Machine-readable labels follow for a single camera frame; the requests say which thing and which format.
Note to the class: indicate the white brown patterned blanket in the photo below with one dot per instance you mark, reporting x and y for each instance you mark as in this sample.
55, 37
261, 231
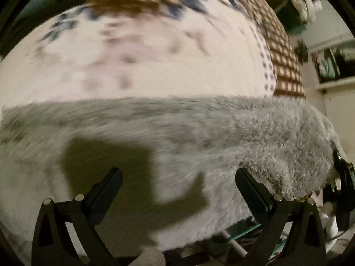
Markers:
155, 50

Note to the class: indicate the white rack rod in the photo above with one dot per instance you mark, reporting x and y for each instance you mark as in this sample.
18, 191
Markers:
234, 243

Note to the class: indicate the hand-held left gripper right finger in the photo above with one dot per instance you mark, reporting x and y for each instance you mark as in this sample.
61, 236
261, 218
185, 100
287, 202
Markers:
251, 189

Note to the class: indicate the white shelf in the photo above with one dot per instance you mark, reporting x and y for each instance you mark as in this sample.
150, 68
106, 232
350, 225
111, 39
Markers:
332, 63

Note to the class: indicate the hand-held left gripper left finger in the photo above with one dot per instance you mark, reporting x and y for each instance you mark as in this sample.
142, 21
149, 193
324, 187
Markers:
106, 188

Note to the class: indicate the grey fluffy towel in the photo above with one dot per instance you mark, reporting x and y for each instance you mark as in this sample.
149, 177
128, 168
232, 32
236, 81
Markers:
194, 149

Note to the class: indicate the teal box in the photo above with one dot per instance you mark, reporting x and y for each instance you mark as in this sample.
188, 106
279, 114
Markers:
289, 19

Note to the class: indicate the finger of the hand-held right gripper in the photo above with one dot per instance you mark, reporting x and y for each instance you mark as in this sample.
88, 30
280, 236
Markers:
336, 152

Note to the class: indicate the person's left hand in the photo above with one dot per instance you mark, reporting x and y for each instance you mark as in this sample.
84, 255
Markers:
151, 257

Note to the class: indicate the person's right hand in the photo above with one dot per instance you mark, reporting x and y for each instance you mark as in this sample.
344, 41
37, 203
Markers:
329, 221

